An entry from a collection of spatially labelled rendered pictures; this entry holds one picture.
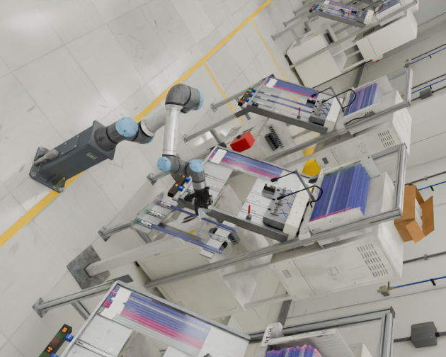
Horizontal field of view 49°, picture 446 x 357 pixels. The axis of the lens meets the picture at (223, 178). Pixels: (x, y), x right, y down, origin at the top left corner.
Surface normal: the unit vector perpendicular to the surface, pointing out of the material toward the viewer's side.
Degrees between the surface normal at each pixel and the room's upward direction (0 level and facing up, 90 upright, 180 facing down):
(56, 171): 90
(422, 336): 90
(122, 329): 45
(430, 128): 90
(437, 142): 90
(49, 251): 0
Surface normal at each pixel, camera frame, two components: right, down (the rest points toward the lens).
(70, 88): 0.78, -0.32
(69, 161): -0.05, 0.82
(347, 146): -0.33, 0.51
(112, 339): 0.18, -0.79
